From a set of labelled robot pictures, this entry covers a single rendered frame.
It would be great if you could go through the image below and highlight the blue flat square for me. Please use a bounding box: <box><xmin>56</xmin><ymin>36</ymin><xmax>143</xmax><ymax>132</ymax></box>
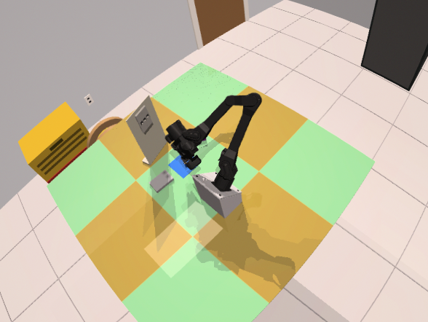
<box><xmin>169</xmin><ymin>155</ymin><xmax>193</xmax><ymax>178</ymax></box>

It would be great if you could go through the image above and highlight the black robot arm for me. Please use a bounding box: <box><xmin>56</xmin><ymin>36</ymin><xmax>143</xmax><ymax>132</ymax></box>
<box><xmin>166</xmin><ymin>93</ymin><xmax>262</xmax><ymax>192</ymax></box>

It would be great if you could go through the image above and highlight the beige panel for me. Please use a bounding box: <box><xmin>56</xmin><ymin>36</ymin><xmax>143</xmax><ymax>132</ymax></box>
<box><xmin>126</xmin><ymin>95</ymin><xmax>167</xmax><ymax>165</ymax></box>

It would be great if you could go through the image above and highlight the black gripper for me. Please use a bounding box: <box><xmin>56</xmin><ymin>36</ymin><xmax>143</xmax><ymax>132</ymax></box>
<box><xmin>165</xmin><ymin>134</ymin><xmax>202</xmax><ymax>170</ymax></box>

